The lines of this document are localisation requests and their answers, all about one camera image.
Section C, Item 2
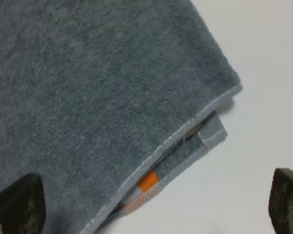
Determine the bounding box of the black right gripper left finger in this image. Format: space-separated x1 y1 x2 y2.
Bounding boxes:
0 173 46 234

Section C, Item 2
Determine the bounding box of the grey towel with orange pattern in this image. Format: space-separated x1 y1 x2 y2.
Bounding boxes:
0 0 242 234

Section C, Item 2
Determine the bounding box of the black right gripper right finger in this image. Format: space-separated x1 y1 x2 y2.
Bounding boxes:
268 168 293 234

